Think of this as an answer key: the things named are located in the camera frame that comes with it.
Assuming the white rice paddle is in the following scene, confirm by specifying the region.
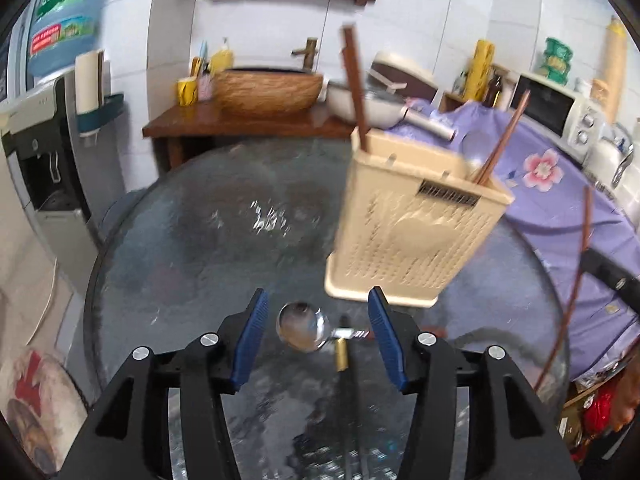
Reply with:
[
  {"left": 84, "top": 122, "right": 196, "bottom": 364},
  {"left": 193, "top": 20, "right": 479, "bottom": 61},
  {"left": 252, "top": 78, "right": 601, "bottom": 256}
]
[{"left": 367, "top": 71, "right": 406, "bottom": 92}]

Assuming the brown wooden chopstick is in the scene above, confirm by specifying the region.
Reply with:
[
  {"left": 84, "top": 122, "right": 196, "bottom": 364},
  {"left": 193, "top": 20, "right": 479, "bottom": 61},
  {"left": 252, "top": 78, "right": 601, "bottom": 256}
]
[
  {"left": 341, "top": 26, "right": 370, "bottom": 153},
  {"left": 472, "top": 89, "right": 531, "bottom": 186},
  {"left": 534, "top": 186, "right": 595, "bottom": 391}
]

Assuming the white kettle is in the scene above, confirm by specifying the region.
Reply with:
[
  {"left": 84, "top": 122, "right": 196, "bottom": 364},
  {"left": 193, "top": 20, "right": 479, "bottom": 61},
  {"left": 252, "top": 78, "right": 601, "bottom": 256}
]
[{"left": 585, "top": 122, "right": 636, "bottom": 191}]

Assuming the beige paper roll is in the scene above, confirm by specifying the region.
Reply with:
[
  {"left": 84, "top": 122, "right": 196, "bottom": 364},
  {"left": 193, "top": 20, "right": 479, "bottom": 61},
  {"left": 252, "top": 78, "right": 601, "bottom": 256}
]
[{"left": 592, "top": 15, "right": 628, "bottom": 121}]

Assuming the wooden counter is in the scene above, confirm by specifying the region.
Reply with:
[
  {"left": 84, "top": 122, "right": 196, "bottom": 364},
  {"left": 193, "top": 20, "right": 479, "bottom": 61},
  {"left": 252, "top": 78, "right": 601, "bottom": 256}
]
[{"left": 142, "top": 105, "right": 358, "bottom": 171}]

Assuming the black chopstick with gold band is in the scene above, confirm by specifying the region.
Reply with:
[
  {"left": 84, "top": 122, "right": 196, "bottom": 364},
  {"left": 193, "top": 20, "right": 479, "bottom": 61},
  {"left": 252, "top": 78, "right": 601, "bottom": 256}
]
[{"left": 334, "top": 314, "right": 361, "bottom": 480}]

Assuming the white microwave oven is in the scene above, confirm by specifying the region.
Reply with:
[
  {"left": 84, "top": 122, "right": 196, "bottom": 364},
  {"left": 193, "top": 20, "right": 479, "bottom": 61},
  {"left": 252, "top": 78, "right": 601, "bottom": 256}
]
[{"left": 510, "top": 71, "right": 606, "bottom": 158}]

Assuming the white lint roller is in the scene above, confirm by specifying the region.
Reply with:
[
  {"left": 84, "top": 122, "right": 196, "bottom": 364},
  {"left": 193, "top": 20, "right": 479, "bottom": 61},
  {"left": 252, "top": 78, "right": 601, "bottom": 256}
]
[{"left": 400, "top": 105, "right": 458, "bottom": 143}]

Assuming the water dispenser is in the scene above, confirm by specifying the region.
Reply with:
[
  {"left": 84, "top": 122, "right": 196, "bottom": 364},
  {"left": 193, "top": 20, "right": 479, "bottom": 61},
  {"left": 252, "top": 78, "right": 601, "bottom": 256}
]
[{"left": 0, "top": 72, "right": 108, "bottom": 306}]

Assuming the brown glass bottle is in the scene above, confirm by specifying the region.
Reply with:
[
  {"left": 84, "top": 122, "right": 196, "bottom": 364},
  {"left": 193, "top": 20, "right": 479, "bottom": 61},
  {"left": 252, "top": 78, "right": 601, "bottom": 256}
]
[{"left": 482, "top": 72, "right": 503, "bottom": 108}]

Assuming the purple floral cloth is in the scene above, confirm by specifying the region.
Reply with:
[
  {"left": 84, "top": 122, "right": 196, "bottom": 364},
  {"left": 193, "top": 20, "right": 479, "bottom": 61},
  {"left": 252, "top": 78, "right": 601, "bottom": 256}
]
[{"left": 395, "top": 97, "right": 640, "bottom": 381}]

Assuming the brass faucet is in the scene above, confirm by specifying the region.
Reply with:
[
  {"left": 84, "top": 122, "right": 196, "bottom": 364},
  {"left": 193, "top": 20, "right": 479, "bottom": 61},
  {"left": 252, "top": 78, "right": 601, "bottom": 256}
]
[{"left": 291, "top": 36, "right": 320, "bottom": 71}]

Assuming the yellow cup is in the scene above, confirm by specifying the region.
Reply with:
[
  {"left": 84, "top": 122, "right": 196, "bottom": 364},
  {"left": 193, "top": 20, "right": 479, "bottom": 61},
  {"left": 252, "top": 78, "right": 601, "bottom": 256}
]
[{"left": 177, "top": 76, "right": 200, "bottom": 107}]

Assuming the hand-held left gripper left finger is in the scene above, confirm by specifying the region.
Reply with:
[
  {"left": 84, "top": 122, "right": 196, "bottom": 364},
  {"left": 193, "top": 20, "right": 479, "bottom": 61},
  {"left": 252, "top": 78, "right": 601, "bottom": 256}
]
[{"left": 57, "top": 287, "right": 271, "bottom": 480}]

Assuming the round patterned board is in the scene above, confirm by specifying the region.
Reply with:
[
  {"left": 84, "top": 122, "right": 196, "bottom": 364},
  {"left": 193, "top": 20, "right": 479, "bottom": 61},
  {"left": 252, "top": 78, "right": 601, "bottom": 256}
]
[{"left": 0, "top": 347, "right": 88, "bottom": 476}]

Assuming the brown and white rice cooker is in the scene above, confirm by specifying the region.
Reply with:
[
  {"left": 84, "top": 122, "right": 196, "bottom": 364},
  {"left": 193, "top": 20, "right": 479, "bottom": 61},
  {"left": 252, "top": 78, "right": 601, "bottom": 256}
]
[{"left": 370, "top": 51, "right": 440, "bottom": 103}]

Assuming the white paper cup dispenser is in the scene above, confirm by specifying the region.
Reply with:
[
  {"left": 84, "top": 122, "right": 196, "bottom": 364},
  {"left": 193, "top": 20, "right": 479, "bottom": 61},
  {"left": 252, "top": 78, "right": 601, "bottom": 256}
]
[{"left": 75, "top": 50, "right": 126, "bottom": 138}]

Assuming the stack of green containers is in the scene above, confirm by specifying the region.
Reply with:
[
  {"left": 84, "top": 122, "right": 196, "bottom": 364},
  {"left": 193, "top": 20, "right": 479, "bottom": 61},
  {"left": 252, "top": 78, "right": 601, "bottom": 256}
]
[{"left": 537, "top": 36, "right": 573, "bottom": 83}]

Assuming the red plastic bag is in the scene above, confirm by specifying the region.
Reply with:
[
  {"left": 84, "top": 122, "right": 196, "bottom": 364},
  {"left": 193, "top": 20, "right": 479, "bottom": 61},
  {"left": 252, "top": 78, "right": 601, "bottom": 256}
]
[{"left": 580, "top": 385, "right": 623, "bottom": 436}]

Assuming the white pan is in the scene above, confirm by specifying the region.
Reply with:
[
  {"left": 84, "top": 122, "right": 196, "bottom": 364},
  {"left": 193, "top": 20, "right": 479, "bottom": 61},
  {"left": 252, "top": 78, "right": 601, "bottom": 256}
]
[{"left": 326, "top": 82, "right": 416, "bottom": 128}]

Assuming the blue water bottle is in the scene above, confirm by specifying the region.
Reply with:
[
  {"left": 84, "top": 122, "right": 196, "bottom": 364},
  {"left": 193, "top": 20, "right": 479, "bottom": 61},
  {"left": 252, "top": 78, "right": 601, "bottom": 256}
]
[{"left": 27, "top": 0, "right": 111, "bottom": 81}]

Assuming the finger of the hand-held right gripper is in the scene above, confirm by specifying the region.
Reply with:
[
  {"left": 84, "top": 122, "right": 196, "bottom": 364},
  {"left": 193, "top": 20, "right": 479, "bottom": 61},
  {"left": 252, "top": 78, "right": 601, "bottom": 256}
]
[{"left": 581, "top": 247, "right": 640, "bottom": 312}]

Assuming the yellow roll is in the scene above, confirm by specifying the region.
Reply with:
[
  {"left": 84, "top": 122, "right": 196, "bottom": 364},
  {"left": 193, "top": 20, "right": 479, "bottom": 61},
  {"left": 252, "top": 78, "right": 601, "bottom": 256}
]
[{"left": 467, "top": 39, "right": 496, "bottom": 106}]

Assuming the beige perforated utensil holder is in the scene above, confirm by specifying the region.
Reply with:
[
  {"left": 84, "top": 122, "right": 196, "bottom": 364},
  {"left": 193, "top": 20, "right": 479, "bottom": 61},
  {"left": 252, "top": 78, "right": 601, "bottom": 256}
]
[{"left": 324, "top": 127, "right": 516, "bottom": 309}]

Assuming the small wooden box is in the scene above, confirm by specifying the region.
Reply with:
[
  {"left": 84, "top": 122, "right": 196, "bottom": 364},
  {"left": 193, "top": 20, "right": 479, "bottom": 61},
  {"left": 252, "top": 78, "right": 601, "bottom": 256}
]
[{"left": 440, "top": 91, "right": 468, "bottom": 113}]

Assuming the metal spoon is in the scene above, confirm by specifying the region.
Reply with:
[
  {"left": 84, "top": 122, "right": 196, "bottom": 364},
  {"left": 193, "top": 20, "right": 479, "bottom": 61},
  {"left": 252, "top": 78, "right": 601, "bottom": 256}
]
[{"left": 276, "top": 301, "right": 373, "bottom": 352}]

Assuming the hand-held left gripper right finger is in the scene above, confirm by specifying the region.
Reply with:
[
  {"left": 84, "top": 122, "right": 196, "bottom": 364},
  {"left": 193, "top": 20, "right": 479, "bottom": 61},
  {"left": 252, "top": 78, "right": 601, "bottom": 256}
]
[{"left": 367, "top": 286, "right": 581, "bottom": 480}]

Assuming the wooden wash basin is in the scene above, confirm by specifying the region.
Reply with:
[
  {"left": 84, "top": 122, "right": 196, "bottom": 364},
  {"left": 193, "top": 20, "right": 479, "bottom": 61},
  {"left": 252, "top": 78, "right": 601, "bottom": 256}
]
[{"left": 214, "top": 67, "right": 326, "bottom": 116}]

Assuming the yellow soap bottle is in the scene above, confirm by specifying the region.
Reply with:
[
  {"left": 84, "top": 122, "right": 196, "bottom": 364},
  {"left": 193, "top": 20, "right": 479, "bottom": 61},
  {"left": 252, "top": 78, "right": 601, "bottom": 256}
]
[{"left": 209, "top": 37, "right": 235, "bottom": 75}]

